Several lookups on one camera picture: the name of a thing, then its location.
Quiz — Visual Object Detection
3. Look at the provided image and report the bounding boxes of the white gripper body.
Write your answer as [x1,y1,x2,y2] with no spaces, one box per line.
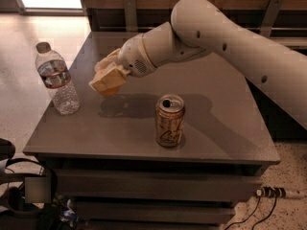
[118,34,156,78]

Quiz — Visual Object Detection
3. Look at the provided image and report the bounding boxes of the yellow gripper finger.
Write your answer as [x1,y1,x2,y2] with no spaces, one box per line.
[89,62,130,93]
[94,49,120,73]

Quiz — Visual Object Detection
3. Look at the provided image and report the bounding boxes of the orange fruit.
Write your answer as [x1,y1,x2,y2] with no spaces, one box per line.
[96,70,121,96]

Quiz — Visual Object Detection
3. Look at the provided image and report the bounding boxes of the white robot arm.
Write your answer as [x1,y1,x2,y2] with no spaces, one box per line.
[89,0,307,128]

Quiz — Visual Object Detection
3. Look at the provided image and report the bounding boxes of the clear plastic water bottle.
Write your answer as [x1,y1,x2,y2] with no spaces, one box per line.
[35,42,81,115]

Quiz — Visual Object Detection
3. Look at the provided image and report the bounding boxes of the orange soda can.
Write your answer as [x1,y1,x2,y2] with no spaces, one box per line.
[155,94,185,148]

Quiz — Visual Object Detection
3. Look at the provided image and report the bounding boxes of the grey drawer cabinet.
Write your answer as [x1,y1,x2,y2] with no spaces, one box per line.
[25,33,280,230]

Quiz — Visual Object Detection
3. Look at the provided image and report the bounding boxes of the white power strip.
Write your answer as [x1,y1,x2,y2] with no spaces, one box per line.
[255,186,306,199]

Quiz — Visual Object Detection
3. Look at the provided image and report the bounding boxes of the left metal bracket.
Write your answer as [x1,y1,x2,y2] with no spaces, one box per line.
[124,0,138,32]

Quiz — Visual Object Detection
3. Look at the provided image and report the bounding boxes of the metal bracket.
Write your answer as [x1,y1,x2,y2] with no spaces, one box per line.
[259,0,284,37]
[124,0,138,32]

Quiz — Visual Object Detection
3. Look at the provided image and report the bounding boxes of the right metal bracket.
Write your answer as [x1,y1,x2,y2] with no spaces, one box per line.
[259,0,284,37]

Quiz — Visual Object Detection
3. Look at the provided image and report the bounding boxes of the black cable loops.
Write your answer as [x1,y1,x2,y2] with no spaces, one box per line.
[0,138,59,230]

